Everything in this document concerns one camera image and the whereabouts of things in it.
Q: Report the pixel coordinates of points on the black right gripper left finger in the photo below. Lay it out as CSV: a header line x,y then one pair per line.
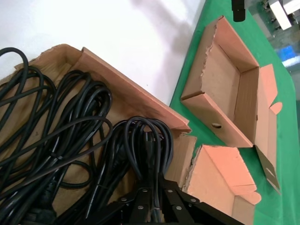
x,y
131,211

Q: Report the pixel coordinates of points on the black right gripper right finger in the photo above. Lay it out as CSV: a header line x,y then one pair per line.
x,y
182,208

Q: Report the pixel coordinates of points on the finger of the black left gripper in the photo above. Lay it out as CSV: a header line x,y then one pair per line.
x,y
237,11

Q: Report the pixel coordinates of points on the open brown cardboard box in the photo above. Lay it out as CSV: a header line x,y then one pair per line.
x,y
131,93
222,77

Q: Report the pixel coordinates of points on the green table cloth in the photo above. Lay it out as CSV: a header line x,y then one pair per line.
x,y
288,140

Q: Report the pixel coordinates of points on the white table cover sheet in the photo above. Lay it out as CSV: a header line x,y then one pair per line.
x,y
93,28

